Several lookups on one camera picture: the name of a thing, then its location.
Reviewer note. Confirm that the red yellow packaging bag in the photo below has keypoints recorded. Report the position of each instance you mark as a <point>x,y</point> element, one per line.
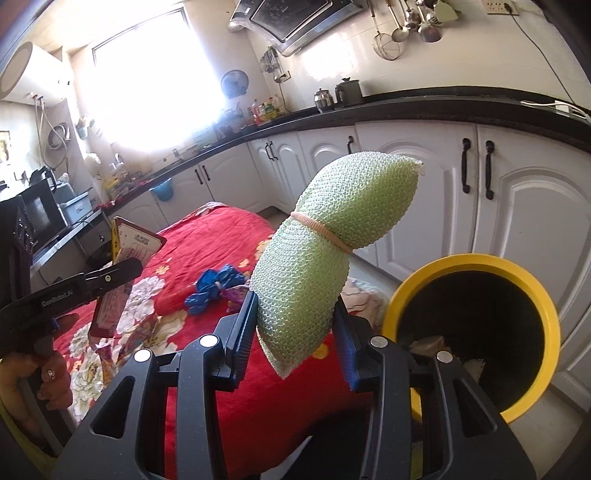
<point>134,244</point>

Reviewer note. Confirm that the cluster of small jars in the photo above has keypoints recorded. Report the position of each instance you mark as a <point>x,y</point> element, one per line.
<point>127,184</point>

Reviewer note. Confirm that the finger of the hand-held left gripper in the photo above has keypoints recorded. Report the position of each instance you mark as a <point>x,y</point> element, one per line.
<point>106,279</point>

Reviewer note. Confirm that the purple candy wrapper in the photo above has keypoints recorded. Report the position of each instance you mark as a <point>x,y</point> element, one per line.
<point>238,295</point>

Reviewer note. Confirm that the colourful snack wrapper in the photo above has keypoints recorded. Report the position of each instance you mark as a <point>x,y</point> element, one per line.
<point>120,350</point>

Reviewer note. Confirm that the blue round fan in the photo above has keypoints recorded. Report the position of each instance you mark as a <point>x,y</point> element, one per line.
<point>234,83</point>

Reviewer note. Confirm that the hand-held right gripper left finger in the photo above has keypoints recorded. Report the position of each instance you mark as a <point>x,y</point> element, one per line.
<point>240,341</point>

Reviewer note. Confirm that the blue plastic bag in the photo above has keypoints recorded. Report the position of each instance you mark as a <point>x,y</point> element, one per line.
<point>212,286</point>

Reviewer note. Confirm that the red floral blanket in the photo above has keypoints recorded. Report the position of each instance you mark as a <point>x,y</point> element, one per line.
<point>207,240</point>

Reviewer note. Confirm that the black kitchen countertop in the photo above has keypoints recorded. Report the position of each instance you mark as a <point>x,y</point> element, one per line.
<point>438,108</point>

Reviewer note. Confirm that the white wall socket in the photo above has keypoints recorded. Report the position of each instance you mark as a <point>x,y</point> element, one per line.
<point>496,7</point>

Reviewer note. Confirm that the white lower cabinets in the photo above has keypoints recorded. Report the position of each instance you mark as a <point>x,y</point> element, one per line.
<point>531,207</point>

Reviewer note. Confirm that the black range hood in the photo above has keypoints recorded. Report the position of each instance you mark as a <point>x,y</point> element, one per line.
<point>286,18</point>

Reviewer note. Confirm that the kitchen window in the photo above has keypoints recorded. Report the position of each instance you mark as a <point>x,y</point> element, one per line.
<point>152,92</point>

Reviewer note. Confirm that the black microwave oven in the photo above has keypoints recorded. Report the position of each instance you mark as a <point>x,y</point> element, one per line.
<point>41,217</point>

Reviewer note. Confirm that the small hanging kitchen tools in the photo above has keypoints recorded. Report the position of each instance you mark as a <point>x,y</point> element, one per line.
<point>271,64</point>

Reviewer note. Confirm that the steel teapot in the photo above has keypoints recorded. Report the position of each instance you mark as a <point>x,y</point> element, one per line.
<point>324,100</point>

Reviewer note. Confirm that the person's left hand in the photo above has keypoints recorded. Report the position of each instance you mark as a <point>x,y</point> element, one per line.
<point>53,383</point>

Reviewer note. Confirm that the white water heater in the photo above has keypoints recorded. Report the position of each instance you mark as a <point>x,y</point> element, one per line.
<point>32,74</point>

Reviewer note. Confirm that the cluster of condiment bottles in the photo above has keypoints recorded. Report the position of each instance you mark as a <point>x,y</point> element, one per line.
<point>267,110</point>

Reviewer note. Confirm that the pale floor cloth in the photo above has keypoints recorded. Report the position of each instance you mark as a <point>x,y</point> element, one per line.
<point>367,300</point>

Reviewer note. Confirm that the pale blue storage box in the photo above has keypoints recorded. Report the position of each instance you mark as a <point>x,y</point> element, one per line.
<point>76,208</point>

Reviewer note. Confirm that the yellow rimmed trash bin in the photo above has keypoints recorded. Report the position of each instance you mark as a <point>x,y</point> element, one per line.
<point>461,264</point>

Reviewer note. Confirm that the dark green enamel pot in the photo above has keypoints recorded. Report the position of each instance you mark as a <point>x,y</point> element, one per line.
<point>349,92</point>

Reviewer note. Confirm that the blue plastic basin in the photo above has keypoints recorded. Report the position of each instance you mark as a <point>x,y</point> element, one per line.
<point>162,190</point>

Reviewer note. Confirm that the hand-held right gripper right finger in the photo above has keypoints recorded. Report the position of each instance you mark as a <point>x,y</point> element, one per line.
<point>348,350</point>

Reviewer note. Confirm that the row of hanging utensils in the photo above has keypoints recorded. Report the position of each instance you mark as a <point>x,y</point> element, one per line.
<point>425,23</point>

